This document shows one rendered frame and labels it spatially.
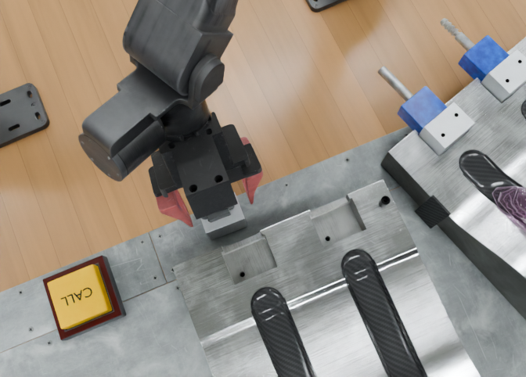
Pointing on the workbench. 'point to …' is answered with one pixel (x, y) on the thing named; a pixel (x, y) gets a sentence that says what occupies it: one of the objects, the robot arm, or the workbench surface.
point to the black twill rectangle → (432, 212)
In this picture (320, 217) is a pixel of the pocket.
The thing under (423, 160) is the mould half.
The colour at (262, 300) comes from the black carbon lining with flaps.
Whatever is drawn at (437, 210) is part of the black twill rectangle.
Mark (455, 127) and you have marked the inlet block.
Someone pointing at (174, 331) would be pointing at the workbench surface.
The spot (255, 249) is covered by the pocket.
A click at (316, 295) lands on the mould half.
